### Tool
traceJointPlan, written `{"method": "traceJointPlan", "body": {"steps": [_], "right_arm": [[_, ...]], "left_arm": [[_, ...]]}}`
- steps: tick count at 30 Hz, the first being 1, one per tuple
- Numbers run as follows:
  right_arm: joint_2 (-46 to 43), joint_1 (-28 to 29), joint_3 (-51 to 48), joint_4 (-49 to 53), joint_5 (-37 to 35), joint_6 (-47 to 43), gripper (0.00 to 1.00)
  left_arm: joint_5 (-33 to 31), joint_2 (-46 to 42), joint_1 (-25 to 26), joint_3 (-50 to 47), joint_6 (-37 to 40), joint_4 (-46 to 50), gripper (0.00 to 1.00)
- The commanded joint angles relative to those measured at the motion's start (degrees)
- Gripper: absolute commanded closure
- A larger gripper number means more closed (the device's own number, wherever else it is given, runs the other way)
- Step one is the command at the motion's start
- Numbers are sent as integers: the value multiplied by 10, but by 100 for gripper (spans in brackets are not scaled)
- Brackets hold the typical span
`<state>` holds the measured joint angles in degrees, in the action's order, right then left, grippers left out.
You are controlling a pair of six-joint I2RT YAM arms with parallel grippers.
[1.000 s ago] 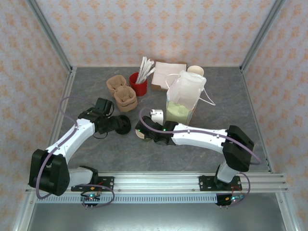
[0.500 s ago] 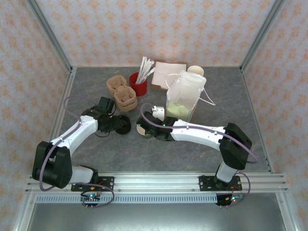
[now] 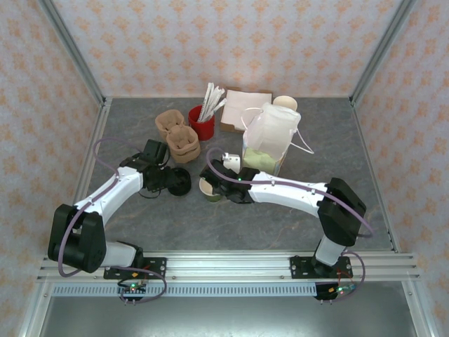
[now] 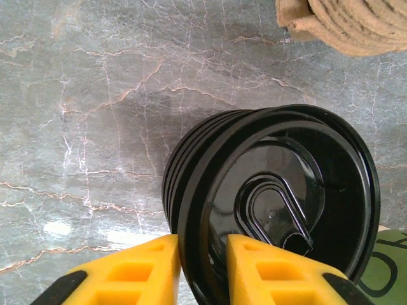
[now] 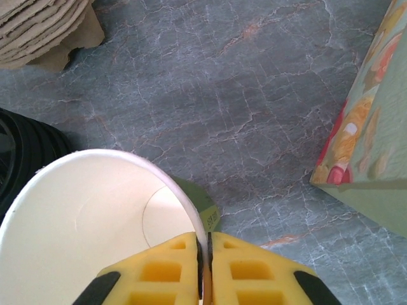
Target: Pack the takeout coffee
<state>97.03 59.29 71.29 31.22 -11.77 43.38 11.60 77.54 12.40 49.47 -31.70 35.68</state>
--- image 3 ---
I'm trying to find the aluminium frame post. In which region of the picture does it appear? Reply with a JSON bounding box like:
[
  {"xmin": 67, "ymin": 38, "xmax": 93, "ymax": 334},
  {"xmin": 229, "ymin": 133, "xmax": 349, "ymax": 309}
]
[
  {"xmin": 349, "ymin": 0, "xmax": 420, "ymax": 106},
  {"xmin": 37, "ymin": 0, "xmax": 108, "ymax": 106}
]

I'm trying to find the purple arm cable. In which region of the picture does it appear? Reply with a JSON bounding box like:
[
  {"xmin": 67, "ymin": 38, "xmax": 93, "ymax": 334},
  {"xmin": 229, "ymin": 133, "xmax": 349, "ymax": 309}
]
[
  {"xmin": 206, "ymin": 147, "xmax": 375, "ymax": 303},
  {"xmin": 58, "ymin": 138, "xmax": 168, "ymax": 305}
]

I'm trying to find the brown cardboard napkin tray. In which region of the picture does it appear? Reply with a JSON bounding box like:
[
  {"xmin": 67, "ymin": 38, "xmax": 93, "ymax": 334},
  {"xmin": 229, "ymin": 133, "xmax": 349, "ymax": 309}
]
[{"xmin": 220, "ymin": 86, "xmax": 274, "ymax": 133}]

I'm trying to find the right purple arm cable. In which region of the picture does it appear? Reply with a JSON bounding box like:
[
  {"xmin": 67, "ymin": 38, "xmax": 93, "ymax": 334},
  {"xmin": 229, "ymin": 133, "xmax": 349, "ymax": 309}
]
[{"xmin": 206, "ymin": 147, "xmax": 375, "ymax": 303}]

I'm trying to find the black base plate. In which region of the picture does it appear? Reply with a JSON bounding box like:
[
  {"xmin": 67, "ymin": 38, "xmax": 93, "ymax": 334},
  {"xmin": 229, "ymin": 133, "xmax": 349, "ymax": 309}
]
[
  {"xmin": 104, "ymin": 257, "xmax": 168, "ymax": 280},
  {"xmin": 290, "ymin": 256, "xmax": 351, "ymax": 280}
]

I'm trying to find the green paper coffee cup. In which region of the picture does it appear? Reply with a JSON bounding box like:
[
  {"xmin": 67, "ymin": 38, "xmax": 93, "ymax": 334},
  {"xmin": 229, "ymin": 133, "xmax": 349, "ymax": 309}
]
[{"xmin": 199, "ymin": 177, "xmax": 222, "ymax": 204}]

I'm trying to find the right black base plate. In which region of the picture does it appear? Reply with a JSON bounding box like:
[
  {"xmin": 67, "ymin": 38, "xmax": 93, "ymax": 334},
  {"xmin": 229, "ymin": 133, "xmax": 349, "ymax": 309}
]
[{"xmin": 290, "ymin": 256, "xmax": 351, "ymax": 280}]

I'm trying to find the aluminium frame leg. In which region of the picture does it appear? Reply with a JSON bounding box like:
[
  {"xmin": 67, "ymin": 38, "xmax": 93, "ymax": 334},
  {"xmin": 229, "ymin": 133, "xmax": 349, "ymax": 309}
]
[
  {"xmin": 19, "ymin": 280, "xmax": 53, "ymax": 337},
  {"xmin": 401, "ymin": 280, "xmax": 434, "ymax": 337}
]

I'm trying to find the brown pulp cup carrier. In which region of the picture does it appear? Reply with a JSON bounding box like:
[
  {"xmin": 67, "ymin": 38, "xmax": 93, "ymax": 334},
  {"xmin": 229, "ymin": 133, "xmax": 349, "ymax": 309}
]
[{"xmin": 166, "ymin": 125, "xmax": 201, "ymax": 152}]

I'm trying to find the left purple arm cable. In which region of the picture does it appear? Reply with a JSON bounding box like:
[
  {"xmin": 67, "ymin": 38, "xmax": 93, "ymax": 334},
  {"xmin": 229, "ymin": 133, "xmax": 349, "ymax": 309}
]
[{"xmin": 58, "ymin": 138, "xmax": 168, "ymax": 305}]

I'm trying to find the left circuit board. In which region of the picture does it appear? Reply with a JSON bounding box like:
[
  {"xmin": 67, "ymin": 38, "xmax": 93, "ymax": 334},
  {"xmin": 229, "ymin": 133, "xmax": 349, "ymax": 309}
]
[{"xmin": 117, "ymin": 282, "xmax": 147, "ymax": 299}]

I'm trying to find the cream paper cup stack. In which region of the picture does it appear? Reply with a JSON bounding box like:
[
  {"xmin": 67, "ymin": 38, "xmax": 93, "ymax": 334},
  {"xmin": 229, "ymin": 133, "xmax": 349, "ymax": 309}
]
[{"xmin": 272, "ymin": 95, "xmax": 299, "ymax": 113}]

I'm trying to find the red plastic straw cup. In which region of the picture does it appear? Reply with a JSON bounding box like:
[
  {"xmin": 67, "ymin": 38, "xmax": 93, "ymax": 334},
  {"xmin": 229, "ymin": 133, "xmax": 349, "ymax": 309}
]
[{"xmin": 188, "ymin": 104, "xmax": 216, "ymax": 140}]

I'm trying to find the white green paper bag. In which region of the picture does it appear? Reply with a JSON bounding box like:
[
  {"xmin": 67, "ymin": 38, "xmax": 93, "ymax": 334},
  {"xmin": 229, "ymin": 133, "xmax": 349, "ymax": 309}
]
[{"xmin": 241, "ymin": 101, "xmax": 316, "ymax": 176}]

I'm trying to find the aluminium mounting rail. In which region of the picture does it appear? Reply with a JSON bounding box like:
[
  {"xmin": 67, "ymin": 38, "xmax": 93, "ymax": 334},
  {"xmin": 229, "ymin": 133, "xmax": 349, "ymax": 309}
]
[{"xmin": 36, "ymin": 251, "xmax": 420, "ymax": 282}]

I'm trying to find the grey metal shelf panel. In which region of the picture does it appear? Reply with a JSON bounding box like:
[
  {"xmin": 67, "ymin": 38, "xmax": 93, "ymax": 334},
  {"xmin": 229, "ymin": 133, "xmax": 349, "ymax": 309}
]
[{"xmin": 38, "ymin": 296, "xmax": 418, "ymax": 337}]

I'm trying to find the right circuit board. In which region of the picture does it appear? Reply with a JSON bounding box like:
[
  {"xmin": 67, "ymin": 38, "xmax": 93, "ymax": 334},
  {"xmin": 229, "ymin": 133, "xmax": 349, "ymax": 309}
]
[{"xmin": 315, "ymin": 280, "xmax": 358, "ymax": 301}]

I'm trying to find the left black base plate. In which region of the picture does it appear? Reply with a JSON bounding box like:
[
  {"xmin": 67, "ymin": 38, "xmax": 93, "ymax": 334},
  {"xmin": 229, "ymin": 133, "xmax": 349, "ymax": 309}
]
[{"xmin": 104, "ymin": 257, "xmax": 168, "ymax": 280}]

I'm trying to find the grey slotted cable tray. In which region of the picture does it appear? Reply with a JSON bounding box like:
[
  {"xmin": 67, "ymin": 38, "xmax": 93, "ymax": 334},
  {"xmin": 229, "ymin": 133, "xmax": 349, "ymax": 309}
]
[{"xmin": 51, "ymin": 283, "xmax": 319, "ymax": 298}]

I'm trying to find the circuit board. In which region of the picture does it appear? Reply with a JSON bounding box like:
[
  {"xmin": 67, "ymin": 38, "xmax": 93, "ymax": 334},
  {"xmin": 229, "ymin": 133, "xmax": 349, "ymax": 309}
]
[
  {"xmin": 315, "ymin": 280, "xmax": 358, "ymax": 301},
  {"xmin": 117, "ymin": 282, "xmax": 147, "ymax": 299}
]

